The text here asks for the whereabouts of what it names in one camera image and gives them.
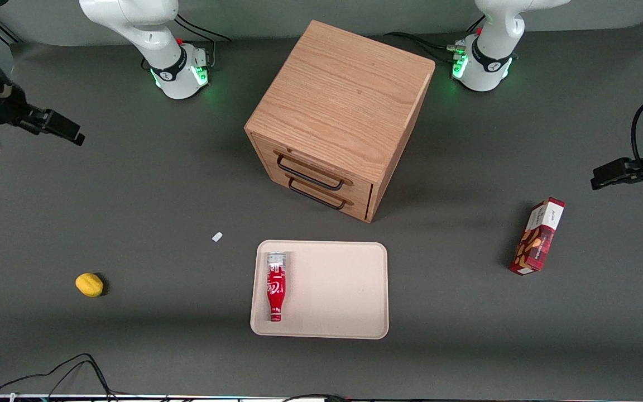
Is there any beige rectangular tray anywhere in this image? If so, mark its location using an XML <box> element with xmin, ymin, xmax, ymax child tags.
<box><xmin>249</xmin><ymin>240</ymin><xmax>390</xmax><ymax>340</ymax></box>

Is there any black metal drawer handle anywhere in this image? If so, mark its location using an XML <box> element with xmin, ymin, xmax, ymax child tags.
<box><xmin>287</xmin><ymin>178</ymin><xmax>353</xmax><ymax>211</ymax></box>
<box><xmin>276</xmin><ymin>151</ymin><xmax>353</xmax><ymax>192</ymax></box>

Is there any red snack box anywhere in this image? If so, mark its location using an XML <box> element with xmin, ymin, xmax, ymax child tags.
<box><xmin>509</xmin><ymin>197</ymin><xmax>566</xmax><ymax>276</ymax></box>

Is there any wooden drawer front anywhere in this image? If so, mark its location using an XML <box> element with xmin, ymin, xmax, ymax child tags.
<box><xmin>250</xmin><ymin>134</ymin><xmax>376</xmax><ymax>205</ymax></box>
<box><xmin>268</xmin><ymin>170</ymin><xmax>372</xmax><ymax>222</ymax></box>

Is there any wooden drawer cabinet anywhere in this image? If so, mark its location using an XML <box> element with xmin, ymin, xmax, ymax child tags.
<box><xmin>244</xmin><ymin>20</ymin><xmax>435</xmax><ymax>223</ymax></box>

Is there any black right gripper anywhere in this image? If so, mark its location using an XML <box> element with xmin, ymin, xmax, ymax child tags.
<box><xmin>0</xmin><ymin>83</ymin><xmax>85</xmax><ymax>146</ymax></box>

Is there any yellow lemon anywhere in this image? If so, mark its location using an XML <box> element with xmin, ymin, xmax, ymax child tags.
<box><xmin>75</xmin><ymin>272</ymin><xmax>104</xmax><ymax>298</ymax></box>

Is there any red coke bottle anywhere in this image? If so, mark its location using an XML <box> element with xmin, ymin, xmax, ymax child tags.
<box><xmin>266</xmin><ymin>252</ymin><xmax>288</xmax><ymax>323</ymax></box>

